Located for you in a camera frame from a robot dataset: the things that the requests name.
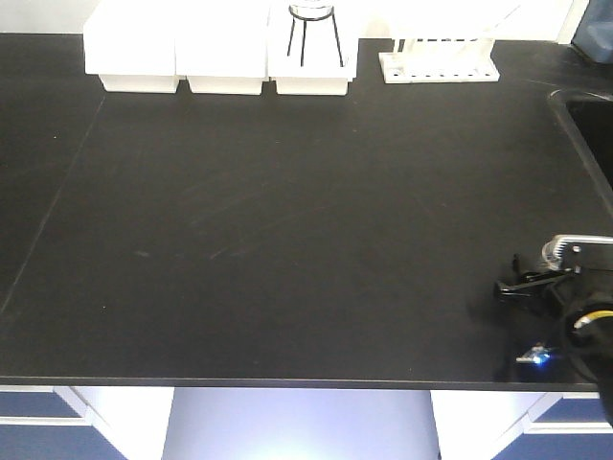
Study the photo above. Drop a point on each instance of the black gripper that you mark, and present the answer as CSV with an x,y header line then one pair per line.
x,y
571,295

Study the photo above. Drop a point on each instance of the small clear glass beaker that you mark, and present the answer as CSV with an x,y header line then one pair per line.
x,y
550,256

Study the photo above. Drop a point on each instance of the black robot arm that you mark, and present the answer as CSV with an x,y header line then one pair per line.
x,y
585,343

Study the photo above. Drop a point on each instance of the right white storage bin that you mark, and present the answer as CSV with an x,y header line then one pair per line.
x,y
321,74

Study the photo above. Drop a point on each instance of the white storage bin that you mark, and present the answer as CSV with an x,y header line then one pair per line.
x,y
321,74
221,46
130,46

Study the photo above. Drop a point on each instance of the middle white storage bin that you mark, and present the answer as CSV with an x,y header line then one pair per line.
x,y
221,46

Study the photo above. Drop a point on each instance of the left white storage bin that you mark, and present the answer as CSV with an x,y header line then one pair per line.
x,y
130,46

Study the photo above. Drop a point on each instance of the blue base cabinet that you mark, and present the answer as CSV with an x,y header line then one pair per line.
x,y
521,425
84,422

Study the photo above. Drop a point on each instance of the black lab sink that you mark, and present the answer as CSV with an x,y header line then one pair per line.
x,y
586,118

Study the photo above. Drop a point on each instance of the white test tube rack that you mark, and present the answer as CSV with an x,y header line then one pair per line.
x,y
445,42

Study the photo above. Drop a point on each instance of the blue plastic container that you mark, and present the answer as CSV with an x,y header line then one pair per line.
x,y
593,36

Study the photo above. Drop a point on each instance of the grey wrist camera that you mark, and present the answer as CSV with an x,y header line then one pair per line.
x,y
580,252

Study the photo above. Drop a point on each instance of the black wire tripod stand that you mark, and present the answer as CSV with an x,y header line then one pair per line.
x,y
310,12

